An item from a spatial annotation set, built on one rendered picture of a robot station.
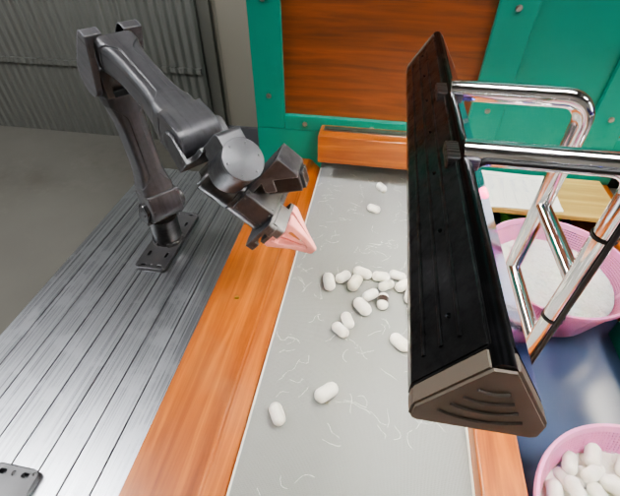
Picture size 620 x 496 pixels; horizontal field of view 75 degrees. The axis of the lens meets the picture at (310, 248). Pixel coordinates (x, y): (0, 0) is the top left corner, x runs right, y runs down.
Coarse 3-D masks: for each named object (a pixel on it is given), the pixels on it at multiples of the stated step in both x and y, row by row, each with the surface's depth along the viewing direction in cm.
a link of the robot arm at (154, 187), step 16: (112, 80) 68; (112, 96) 69; (128, 96) 71; (112, 112) 71; (128, 112) 72; (144, 112) 74; (128, 128) 73; (144, 128) 75; (128, 144) 75; (144, 144) 76; (144, 160) 77; (144, 176) 78; (160, 176) 80; (144, 192) 80; (160, 192) 82; (176, 192) 84; (160, 208) 83; (176, 208) 85
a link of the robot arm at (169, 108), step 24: (120, 24) 63; (96, 48) 61; (120, 48) 60; (96, 72) 65; (120, 72) 61; (144, 72) 59; (144, 96) 58; (168, 96) 57; (168, 120) 55; (192, 120) 56; (216, 120) 57; (192, 144) 56
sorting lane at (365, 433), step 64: (320, 192) 97; (320, 256) 81; (384, 256) 81; (320, 320) 69; (384, 320) 69; (320, 384) 61; (384, 384) 61; (256, 448) 54; (320, 448) 54; (384, 448) 54; (448, 448) 54
